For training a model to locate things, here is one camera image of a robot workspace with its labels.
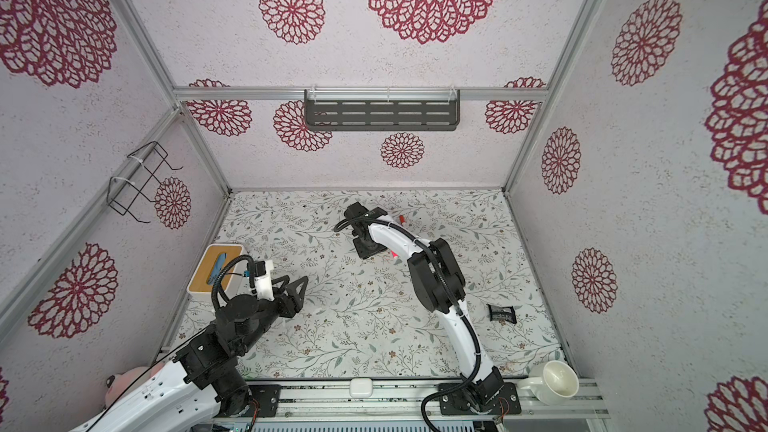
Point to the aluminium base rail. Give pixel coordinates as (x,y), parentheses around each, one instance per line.
(401,405)

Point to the black wire wall rack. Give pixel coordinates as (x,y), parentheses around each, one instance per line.
(124,190)

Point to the small white box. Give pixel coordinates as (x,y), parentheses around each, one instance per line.
(361,388)

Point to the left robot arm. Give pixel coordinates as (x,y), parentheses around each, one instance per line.
(201,381)

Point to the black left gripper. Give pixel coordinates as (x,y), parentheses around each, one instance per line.
(297,301)

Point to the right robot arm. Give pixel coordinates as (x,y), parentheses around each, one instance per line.
(439,285)

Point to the dark metal wall shelf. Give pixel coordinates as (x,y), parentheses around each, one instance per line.
(382,112)

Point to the black snack packet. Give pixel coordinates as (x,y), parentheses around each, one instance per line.
(505,314)

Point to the pink plush toy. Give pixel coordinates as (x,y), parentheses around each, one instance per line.
(126,382)

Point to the white mug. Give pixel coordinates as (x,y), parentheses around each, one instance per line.
(552,383)

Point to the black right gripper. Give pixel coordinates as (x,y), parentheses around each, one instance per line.
(361,251)

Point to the white wooden-top tissue box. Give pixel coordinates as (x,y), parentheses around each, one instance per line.
(215,258)

